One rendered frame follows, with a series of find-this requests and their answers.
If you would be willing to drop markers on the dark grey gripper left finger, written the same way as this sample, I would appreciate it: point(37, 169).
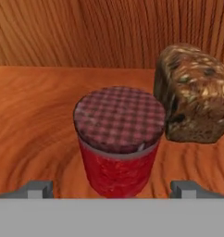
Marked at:
point(36, 189)

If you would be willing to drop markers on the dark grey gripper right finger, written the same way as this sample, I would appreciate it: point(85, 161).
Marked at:
point(186, 189)

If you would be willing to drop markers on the red jam jar checkered lid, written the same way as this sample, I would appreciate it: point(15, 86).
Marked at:
point(118, 145)

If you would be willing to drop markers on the brown seeded bread loaf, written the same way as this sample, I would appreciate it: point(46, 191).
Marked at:
point(194, 95)

